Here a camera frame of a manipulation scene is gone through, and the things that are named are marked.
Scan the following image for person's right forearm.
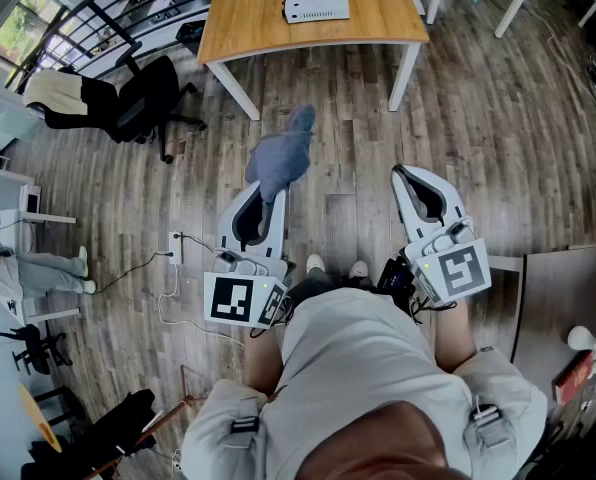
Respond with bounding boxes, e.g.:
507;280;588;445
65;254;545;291
432;297;480;375

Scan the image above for person's left forearm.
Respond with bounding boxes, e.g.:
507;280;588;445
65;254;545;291
244;323;285;400

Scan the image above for person's dark trousers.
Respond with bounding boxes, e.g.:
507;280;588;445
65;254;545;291
286;267;375;300

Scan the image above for black floor cable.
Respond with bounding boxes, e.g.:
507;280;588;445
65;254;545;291
92;250;175;295

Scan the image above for white power strip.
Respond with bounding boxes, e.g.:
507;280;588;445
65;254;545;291
167;230;185;266

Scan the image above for yellow round board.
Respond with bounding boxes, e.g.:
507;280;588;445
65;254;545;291
17;382;64;454

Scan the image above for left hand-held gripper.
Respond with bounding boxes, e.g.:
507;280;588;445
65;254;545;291
203;180;291;330

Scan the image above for black metal railing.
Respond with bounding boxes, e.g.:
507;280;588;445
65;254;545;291
5;0;219;94

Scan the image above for wooden stick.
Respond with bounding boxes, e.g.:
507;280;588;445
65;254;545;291
81;394;195;480

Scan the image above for black waste bin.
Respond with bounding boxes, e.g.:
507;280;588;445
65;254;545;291
175;19;208;58

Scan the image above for dark wooden table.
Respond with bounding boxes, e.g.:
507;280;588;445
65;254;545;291
509;243;596;405

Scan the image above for person's white shirt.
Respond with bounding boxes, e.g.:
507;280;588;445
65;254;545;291
180;287;549;480

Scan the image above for black office chair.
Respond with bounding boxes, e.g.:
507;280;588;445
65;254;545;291
0;323;74;377
42;41;209;165

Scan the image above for red book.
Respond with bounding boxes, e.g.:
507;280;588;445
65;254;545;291
552;307;596;408

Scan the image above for beige jacket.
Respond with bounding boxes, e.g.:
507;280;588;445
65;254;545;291
21;69;88;118

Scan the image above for black backpack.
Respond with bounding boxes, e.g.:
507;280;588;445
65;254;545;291
20;388;157;480

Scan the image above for blue cloth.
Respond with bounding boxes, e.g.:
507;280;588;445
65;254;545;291
245;103;317;204

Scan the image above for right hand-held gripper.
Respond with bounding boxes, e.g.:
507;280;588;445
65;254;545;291
390;163;493;309

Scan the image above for grey shoulder strap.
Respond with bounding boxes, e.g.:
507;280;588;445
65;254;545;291
229;396;263;450
469;396;518;450

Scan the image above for white vase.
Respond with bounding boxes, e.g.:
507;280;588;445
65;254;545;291
566;324;596;353

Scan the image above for white floor cable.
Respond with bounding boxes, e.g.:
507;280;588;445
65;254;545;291
156;262;247;348

